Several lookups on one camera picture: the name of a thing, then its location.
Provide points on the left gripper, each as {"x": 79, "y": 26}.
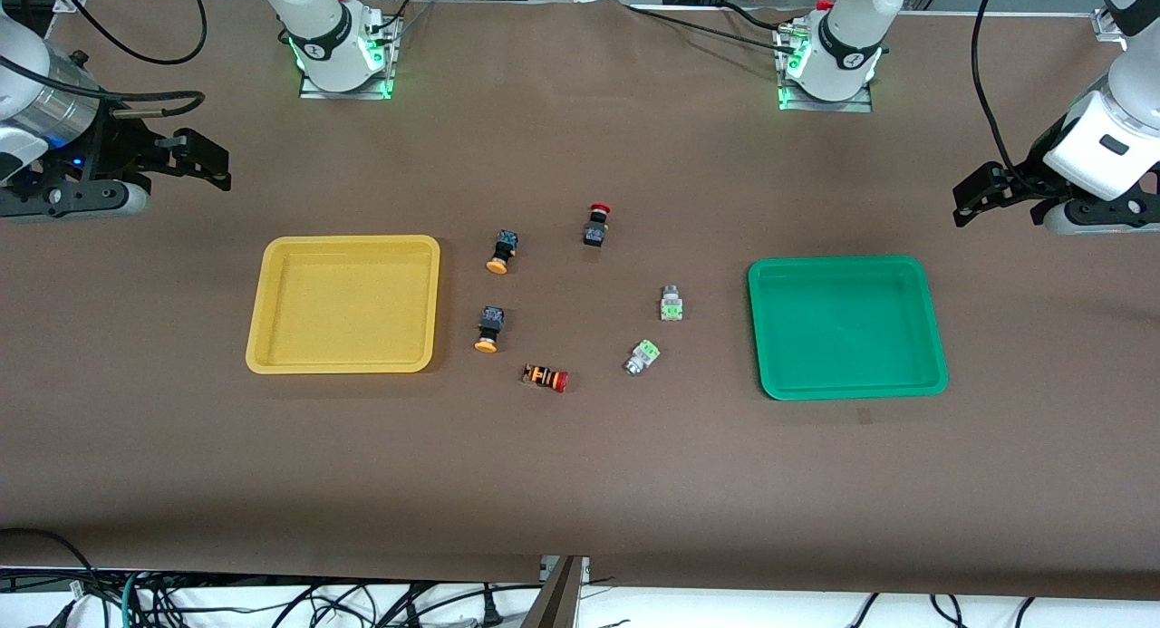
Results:
{"x": 1022, "y": 177}

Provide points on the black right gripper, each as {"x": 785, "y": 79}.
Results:
{"x": 116, "y": 144}

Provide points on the yellow push button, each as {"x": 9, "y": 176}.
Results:
{"x": 489, "y": 329}
{"x": 500, "y": 252}

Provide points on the green push button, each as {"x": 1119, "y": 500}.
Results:
{"x": 671, "y": 304}
{"x": 642, "y": 357}

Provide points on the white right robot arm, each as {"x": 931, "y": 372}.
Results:
{"x": 319, "y": 32}

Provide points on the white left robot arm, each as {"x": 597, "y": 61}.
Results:
{"x": 852, "y": 32}

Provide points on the green plastic tray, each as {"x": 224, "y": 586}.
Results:
{"x": 847, "y": 329}

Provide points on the yellow plastic tray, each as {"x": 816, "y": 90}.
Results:
{"x": 344, "y": 306}

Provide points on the red button black body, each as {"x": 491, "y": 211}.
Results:
{"x": 596, "y": 227}

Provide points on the red button orange body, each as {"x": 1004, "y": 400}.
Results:
{"x": 546, "y": 377}

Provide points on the brown table cover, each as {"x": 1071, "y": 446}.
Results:
{"x": 580, "y": 483}

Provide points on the brown table beam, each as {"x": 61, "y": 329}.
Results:
{"x": 555, "y": 601}

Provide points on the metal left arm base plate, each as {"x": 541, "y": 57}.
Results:
{"x": 861, "y": 105}

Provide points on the aluminium frame corner bracket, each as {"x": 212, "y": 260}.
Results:
{"x": 1110, "y": 25}

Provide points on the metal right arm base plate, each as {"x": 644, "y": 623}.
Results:
{"x": 385, "y": 62}

